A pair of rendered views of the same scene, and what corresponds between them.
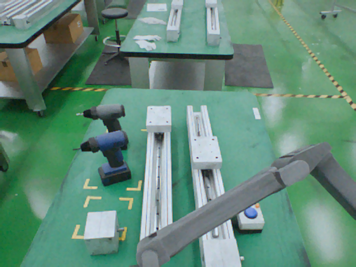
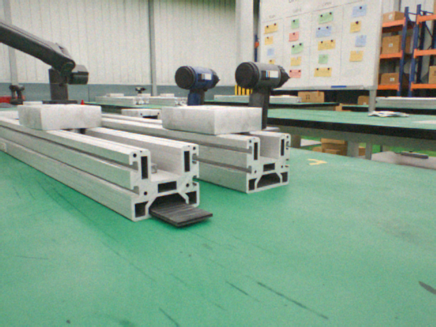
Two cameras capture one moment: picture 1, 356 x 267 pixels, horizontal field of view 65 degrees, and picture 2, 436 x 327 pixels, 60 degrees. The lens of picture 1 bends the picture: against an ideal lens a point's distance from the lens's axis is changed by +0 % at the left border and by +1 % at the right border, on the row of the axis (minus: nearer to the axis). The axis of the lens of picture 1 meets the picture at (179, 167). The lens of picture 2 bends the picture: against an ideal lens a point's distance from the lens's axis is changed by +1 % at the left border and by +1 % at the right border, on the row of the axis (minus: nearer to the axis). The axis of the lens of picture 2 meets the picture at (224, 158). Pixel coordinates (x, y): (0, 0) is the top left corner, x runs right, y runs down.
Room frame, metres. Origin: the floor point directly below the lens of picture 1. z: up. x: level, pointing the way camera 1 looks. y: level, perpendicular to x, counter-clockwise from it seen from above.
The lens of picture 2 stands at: (1.67, -0.31, 0.93)
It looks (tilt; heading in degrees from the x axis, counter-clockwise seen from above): 10 degrees down; 142
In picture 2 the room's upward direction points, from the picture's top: straight up
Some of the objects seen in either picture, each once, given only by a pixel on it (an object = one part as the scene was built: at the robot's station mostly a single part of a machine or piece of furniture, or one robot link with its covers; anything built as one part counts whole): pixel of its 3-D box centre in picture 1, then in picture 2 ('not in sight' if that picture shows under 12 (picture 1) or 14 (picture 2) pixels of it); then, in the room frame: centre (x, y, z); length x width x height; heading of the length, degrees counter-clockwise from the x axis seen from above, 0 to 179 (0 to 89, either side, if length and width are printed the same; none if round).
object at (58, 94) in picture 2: not in sight; (59, 94); (0.28, 0.06, 0.92); 0.10 x 0.07 x 0.07; 93
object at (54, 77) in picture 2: not in sight; (59, 76); (0.28, 0.06, 0.98); 0.07 x 0.06 x 0.07; 100
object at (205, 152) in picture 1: (205, 154); (58, 122); (0.87, -0.10, 0.87); 0.16 x 0.11 x 0.07; 3
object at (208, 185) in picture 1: (203, 163); (60, 146); (0.87, -0.10, 0.82); 0.80 x 0.10 x 0.09; 3
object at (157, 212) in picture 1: (158, 164); (144, 139); (0.86, 0.09, 0.82); 0.80 x 0.10 x 0.09; 3
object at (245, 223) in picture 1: (246, 219); not in sight; (0.59, -0.24, 0.81); 0.10 x 0.08 x 0.06; 93
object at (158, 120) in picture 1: (159, 121); (210, 125); (1.11, 0.10, 0.87); 0.16 x 0.11 x 0.07; 3
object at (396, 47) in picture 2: not in sight; (364, 69); (-4.69, 9.88, 1.57); 2.83 x 0.98 x 3.14; 178
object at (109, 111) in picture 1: (104, 128); (267, 110); (1.02, 0.34, 0.89); 0.20 x 0.08 x 0.22; 102
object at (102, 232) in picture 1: (107, 232); (138, 124); (0.52, 0.23, 0.83); 0.11 x 0.10 x 0.10; 97
